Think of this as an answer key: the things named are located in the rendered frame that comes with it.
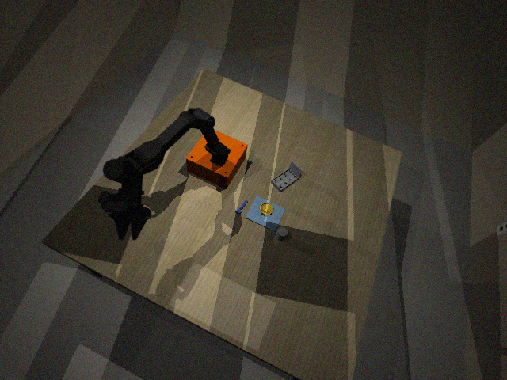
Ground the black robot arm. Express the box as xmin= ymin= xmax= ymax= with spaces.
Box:
xmin=98 ymin=108 xmax=231 ymax=209

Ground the olive-yellow round plate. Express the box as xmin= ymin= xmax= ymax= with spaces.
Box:
xmin=260 ymin=203 xmax=273 ymax=215

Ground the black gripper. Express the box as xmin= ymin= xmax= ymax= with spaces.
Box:
xmin=105 ymin=185 xmax=151 ymax=241

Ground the blue rectangular mat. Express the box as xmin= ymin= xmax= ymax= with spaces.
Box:
xmin=245 ymin=196 xmax=285 ymax=232

